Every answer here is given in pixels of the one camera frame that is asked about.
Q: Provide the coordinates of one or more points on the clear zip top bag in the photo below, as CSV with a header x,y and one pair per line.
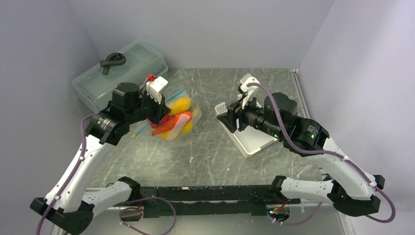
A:
x,y
148,127

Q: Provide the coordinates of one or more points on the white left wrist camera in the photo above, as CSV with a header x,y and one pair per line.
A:
x,y
155,87

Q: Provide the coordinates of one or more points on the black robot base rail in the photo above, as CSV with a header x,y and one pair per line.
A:
x,y
255,200

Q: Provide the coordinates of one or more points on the aluminium frame rail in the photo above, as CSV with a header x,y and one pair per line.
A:
x,y
309,190

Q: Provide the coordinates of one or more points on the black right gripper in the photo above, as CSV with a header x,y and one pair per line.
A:
x,y
229,118

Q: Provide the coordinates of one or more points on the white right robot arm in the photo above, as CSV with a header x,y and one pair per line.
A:
x,y
350,190

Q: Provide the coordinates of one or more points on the orange toy carrot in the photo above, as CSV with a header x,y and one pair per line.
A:
x,y
169,125

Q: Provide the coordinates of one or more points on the white perforated plastic basket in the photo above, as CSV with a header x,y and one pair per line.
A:
x,y
250,141

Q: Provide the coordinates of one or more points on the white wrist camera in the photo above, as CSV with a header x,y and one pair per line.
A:
x,y
155,87
248,89

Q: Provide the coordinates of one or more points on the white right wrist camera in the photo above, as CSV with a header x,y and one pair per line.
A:
x,y
248,89

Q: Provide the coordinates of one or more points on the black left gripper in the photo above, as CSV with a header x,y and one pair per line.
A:
x,y
161,110

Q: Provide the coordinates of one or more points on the yellow toy lemon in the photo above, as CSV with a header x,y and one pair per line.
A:
x,y
195,112
181,106

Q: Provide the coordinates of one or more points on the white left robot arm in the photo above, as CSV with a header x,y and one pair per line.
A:
x,y
68,205

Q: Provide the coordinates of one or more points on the green lidded storage box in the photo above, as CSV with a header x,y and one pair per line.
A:
x,y
95,89

